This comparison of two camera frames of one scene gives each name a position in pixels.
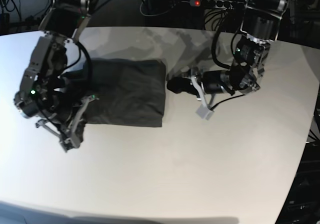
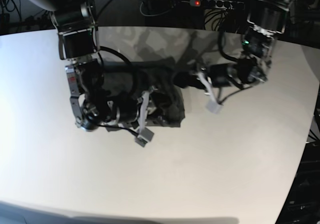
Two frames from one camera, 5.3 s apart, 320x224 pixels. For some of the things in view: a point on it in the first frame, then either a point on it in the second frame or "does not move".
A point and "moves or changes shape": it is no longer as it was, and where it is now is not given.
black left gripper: [62, 113] to [127, 109]
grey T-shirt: [128, 93] moves or changes shape
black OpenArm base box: [302, 205] does not move
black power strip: [214, 3] does not move
